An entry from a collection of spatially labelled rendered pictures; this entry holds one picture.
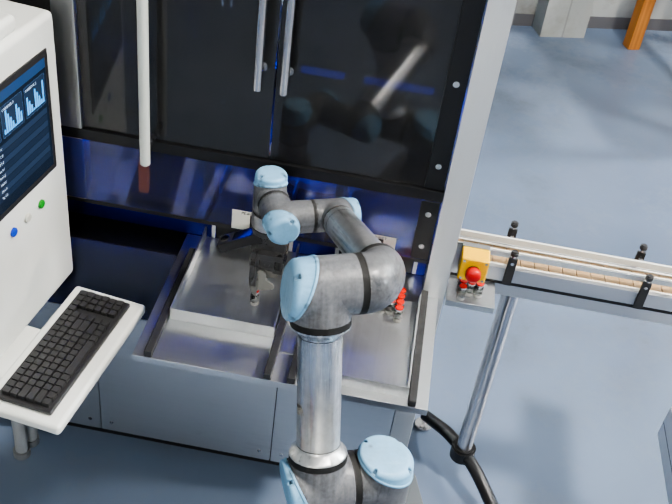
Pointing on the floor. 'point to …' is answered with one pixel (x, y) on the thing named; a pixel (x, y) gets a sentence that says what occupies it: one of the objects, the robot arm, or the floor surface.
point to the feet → (459, 454)
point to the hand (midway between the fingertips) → (253, 287)
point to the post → (463, 163)
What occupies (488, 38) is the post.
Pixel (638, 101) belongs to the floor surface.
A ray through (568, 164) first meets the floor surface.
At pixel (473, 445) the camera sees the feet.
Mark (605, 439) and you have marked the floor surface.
